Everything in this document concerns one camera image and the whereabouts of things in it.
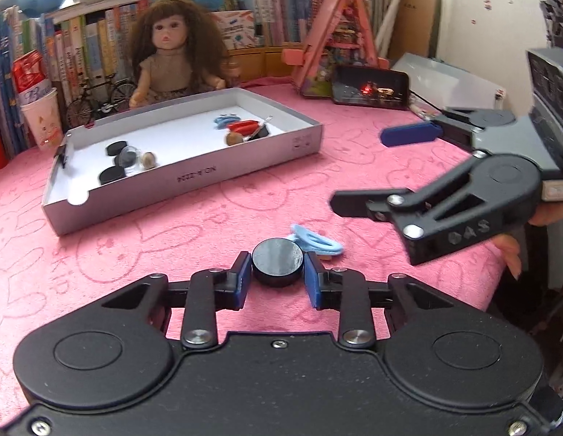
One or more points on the black toy bicycle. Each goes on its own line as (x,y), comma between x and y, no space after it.
(99,100)

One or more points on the person's right hand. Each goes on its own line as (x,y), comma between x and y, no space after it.
(510,254)

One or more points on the light blue plastic clip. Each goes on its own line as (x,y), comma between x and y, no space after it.
(224,121)
(317,240)

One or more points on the clear plastic dome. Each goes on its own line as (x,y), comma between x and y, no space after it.
(133,159)

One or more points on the large black binder clip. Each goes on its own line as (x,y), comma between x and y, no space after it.
(262,132)

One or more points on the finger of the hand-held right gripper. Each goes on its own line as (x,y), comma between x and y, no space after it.
(408,134)
(354,202)

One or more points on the brown nut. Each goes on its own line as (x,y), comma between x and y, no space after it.
(149,160)
(233,139)

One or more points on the pink bunny print blanket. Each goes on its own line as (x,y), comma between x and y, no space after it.
(195,218)

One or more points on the pocket label printer box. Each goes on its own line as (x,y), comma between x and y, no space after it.
(236,29)

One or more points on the brown cardboard sheet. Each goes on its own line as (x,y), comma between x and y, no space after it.
(415,18)

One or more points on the row of upright books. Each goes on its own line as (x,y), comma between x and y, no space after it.
(81,45)

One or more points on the brown haired doll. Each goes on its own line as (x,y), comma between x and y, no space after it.
(172,63)

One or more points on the grey cardboard box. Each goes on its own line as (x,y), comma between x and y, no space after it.
(195,150)

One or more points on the small black binder clip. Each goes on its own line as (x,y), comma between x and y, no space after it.
(62,154)

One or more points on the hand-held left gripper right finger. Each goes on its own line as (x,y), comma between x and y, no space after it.
(314,281)

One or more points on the white paper cup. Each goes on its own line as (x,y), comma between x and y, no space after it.
(43,122)

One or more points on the smartphone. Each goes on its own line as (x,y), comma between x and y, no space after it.
(370,87)

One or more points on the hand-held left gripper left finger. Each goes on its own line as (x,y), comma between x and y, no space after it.
(241,281)

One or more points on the wooden drawer organizer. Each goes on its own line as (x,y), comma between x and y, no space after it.
(267,66)

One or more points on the black round puck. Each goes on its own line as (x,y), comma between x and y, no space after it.
(277,261)
(120,160)
(111,175)
(117,147)

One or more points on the red beverage can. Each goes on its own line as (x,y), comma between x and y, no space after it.
(29,70)

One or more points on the white flat board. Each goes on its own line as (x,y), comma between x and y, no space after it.
(449,81)

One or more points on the pink wooden toy house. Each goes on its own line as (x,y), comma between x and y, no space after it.
(340,45)

